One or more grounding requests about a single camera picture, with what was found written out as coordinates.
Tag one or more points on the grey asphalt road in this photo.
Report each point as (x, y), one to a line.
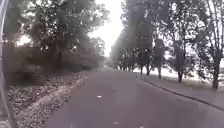
(126, 100)

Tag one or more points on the wood of dense trees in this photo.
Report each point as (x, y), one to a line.
(56, 30)

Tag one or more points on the row of trees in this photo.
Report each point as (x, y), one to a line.
(180, 50)

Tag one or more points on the dark hedge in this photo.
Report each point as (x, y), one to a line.
(36, 65)

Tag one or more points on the leaf-strewn dirt verge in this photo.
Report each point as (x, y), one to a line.
(36, 96)

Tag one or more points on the grey side pavement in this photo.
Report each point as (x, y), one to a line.
(193, 89)

